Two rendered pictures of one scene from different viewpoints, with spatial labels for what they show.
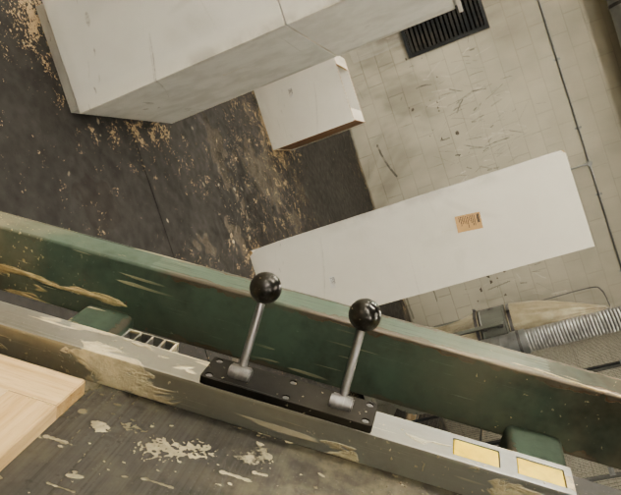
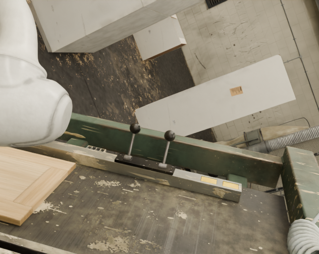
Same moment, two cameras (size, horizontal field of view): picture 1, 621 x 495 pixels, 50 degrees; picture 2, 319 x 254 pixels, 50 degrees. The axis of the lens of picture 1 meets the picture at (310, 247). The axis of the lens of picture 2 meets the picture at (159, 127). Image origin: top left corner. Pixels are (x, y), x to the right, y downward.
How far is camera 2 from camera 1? 0.37 m
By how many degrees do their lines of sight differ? 4
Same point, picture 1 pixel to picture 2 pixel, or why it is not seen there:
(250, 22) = (126, 6)
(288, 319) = (145, 139)
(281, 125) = (146, 48)
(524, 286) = (270, 119)
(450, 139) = (230, 48)
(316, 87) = (162, 28)
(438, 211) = (221, 86)
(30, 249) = not seen: hidden behind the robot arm
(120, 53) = (68, 23)
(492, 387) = (221, 160)
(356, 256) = (184, 110)
